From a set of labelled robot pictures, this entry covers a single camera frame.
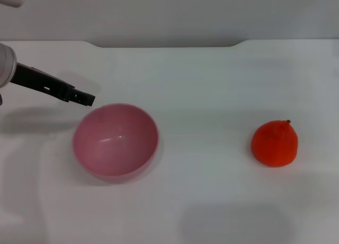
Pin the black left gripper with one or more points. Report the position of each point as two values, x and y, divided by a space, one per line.
39 80

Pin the pink plastic bowl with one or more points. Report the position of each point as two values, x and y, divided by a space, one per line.
111 146

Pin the orange fruit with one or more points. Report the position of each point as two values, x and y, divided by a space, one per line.
274 148

